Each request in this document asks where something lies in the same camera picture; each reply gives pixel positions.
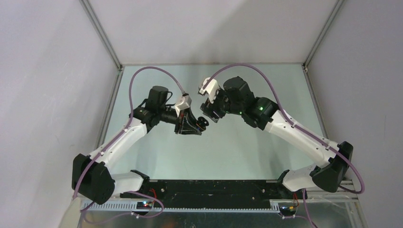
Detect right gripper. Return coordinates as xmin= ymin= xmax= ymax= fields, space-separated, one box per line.
xmin=200 ymin=86 xmax=243 ymax=123

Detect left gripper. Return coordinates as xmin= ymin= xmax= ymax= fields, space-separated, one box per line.
xmin=158 ymin=106 xmax=202 ymax=135

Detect black earbud charging case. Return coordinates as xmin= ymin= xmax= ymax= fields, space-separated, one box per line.
xmin=196 ymin=116 xmax=210 ymax=132

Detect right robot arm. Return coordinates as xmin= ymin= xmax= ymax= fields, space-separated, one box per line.
xmin=198 ymin=76 xmax=353 ymax=199

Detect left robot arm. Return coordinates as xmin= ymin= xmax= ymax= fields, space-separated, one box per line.
xmin=72 ymin=86 xmax=209 ymax=204

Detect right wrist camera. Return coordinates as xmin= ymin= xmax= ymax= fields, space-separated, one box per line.
xmin=198 ymin=77 xmax=221 ymax=104

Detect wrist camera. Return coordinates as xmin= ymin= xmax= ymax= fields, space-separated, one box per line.
xmin=198 ymin=77 xmax=221 ymax=104
xmin=174 ymin=93 xmax=192 ymax=117

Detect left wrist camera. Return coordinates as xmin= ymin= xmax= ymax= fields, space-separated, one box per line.
xmin=174 ymin=93 xmax=192 ymax=117

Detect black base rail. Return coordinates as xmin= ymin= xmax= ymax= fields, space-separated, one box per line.
xmin=139 ymin=180 xmax=294 ymax=209

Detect grey cable duct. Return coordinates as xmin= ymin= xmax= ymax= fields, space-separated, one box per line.
xmin=87 ymin=201 xmax=280 ymax=213

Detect aluminium frame profile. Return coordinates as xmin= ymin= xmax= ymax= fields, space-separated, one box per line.
xmin=79 ymin=0 xmax=122 ymax=71

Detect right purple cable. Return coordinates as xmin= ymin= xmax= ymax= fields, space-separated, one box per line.
xmin=201 ymin=63 xmax=366 ymax=228

